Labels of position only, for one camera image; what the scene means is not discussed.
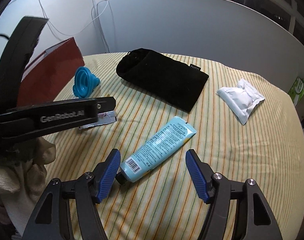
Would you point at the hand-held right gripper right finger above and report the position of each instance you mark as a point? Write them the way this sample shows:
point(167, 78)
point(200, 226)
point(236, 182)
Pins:
point(195, 175)

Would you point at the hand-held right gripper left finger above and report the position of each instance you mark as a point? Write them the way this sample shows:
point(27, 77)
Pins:
point(109, 172)

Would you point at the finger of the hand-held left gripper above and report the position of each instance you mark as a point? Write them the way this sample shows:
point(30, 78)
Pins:
point(105, 103)
point(14, 62)

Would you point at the silver sachet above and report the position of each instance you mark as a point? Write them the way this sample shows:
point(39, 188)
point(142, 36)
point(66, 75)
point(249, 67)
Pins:
point(107, 118)

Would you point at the blue collapsible funnel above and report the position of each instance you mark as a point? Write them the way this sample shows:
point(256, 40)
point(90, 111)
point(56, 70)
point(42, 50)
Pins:
point(83, 82)

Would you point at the dark red cardboard box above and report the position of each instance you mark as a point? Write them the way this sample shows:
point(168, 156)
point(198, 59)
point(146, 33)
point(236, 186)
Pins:
point(54, 72)

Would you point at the light blue cream tube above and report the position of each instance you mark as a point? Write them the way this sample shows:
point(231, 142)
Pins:
point(157, 150)

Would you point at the black fabric pouch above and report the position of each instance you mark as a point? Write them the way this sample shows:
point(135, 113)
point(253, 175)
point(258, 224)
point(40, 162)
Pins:
point(162, 80)

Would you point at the white plastic packet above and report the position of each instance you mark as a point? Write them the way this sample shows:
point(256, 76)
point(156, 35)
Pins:
point(242, 100)

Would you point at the person's left hand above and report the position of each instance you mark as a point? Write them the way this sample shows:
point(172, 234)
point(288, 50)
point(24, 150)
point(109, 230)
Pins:
point(22, 180)

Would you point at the yellow striped table cloth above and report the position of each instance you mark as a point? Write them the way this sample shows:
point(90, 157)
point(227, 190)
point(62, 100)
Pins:
point(242, 167)

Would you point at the green shopping bag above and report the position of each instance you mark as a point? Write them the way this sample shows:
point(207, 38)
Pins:
point(299, 90)

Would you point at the white window frame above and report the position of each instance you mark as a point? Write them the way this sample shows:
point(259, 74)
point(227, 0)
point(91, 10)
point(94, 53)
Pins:
point(293, 12)

